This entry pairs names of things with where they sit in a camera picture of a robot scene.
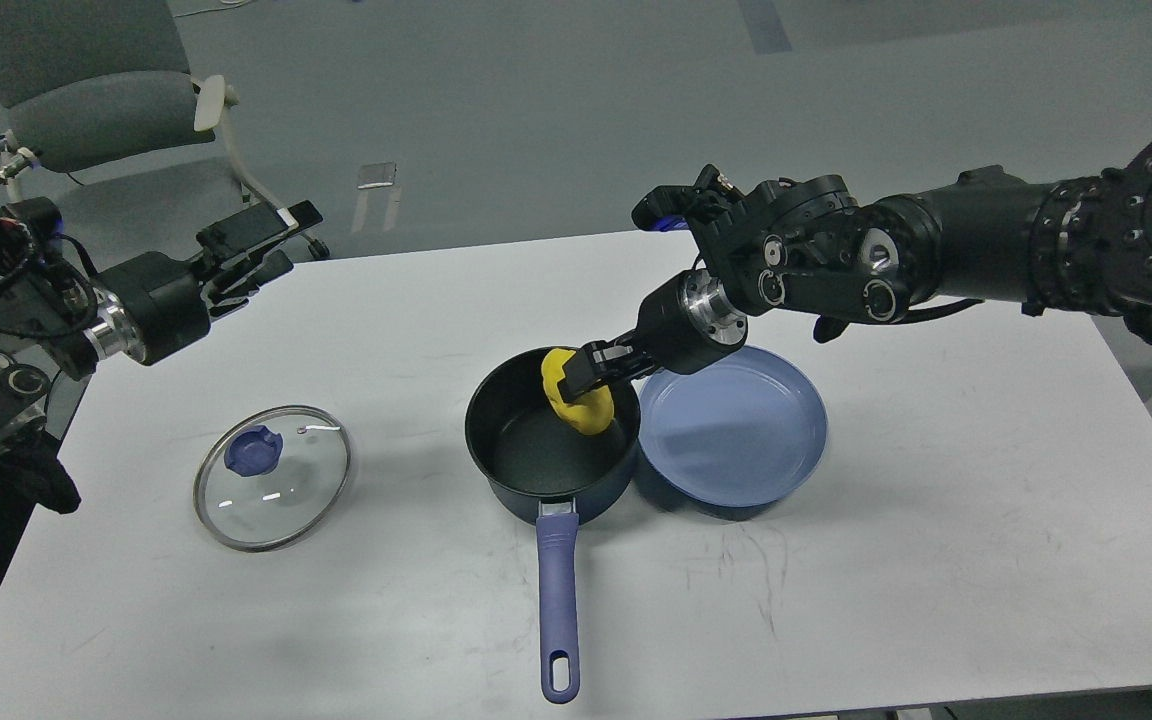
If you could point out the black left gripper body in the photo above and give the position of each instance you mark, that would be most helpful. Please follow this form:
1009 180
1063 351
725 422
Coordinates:
148 308

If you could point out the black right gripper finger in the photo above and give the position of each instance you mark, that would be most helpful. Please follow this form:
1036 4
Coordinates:
578 375
623 354

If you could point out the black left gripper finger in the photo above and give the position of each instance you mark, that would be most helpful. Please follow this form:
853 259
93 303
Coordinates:
242 240
228 293

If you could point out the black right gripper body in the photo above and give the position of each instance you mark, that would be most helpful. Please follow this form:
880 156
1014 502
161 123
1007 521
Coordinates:
686 325

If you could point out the yellow potato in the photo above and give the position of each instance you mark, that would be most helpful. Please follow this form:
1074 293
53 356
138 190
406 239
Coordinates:
590 414

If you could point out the blue pot with handle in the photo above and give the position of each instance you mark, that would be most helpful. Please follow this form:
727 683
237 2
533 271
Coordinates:
555 478

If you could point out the glass lid blue knob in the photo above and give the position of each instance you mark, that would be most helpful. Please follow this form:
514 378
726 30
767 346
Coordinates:
272 478

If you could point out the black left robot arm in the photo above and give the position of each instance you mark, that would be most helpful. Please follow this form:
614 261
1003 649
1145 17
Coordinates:
47 301

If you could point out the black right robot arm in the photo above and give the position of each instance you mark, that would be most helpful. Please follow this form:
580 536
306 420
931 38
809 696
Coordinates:
1082 245

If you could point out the blue plate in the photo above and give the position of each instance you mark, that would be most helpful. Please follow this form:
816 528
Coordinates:
739 435

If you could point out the grey office chair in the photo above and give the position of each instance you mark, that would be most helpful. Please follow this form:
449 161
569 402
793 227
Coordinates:
86 83

